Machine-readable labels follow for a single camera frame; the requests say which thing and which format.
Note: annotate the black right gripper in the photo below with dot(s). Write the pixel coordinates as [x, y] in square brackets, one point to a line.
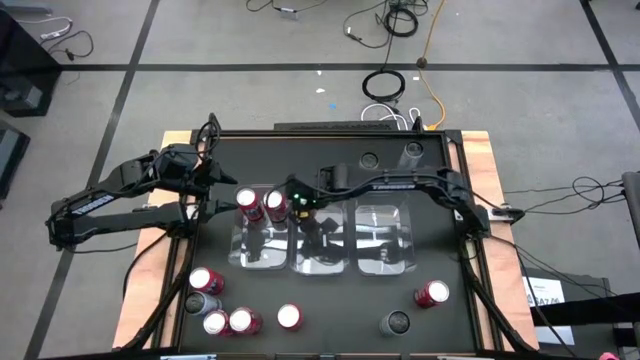
[311, 222]

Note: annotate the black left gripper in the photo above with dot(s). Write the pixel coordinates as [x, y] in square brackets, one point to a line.
[200, 180]

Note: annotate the red Fanta soda can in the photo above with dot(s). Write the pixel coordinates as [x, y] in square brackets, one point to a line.
[275, 200]
[248, 197]
[202, 278]
[289, 316]

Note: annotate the clear plastic storage bin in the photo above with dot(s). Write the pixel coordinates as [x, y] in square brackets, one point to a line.
[300, 267]
[280, 255]
[385, 215]

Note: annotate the white Celsius drink can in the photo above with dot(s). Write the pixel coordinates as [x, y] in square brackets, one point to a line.
[197, 303]
[412, 152]
[396, 322]
[369, 160]

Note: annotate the red Coca-Cola soda can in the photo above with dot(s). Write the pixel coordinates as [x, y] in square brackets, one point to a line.
[241, 320]
[216, 323]
[437, 291]

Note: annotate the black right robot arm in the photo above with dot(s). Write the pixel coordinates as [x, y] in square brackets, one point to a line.
[400, 186]

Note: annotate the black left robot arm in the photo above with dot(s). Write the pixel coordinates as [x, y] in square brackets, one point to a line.
[95, 205]

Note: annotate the grey power adapter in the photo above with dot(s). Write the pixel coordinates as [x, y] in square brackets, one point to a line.
[289, 13]

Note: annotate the black round floor plug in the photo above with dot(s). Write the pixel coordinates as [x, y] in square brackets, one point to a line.
[421, 63]

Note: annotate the dark monitor screen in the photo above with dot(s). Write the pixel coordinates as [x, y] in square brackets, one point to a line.
[10, 155]

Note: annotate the black desk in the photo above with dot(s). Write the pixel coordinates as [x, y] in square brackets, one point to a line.
[20, 60]

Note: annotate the black box with white label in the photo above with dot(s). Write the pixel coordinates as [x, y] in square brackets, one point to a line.
[575, 285]

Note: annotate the pink object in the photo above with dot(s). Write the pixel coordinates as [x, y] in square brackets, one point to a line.
[609, 356]

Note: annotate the black metal table frame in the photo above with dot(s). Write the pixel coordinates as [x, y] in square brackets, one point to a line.
[350, 134]

